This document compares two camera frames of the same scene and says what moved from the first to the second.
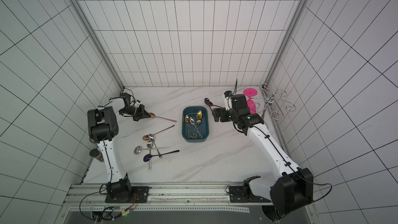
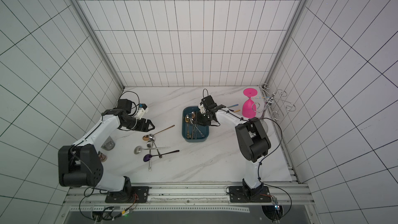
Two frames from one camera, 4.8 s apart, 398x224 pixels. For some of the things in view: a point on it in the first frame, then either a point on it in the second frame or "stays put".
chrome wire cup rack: (273, 99) stays put
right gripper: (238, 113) to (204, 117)
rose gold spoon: (152, 115) to (193, 115)
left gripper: (141, 114) to (143, 128)
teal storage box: (195, 123) stays put
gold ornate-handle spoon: (187, 118) stays put
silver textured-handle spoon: (150, 168) stays put
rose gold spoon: (146, 137) stays put
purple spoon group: (148, 157) stays put
